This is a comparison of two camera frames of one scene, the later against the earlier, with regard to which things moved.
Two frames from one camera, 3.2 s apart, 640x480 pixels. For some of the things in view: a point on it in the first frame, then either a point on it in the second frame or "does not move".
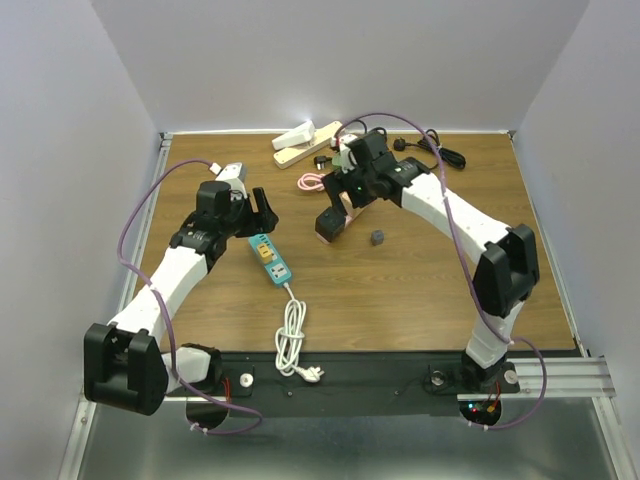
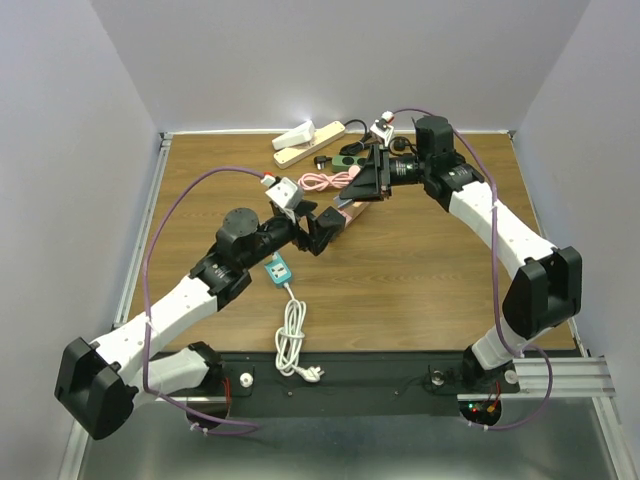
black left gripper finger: (262, 206) -> (318, 237)
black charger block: (330, 223) does not move
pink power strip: (351, 212) does not move
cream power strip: (322, 138) does not move
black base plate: (354, 384) does not move
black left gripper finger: (250, 211) -> (305, 208)
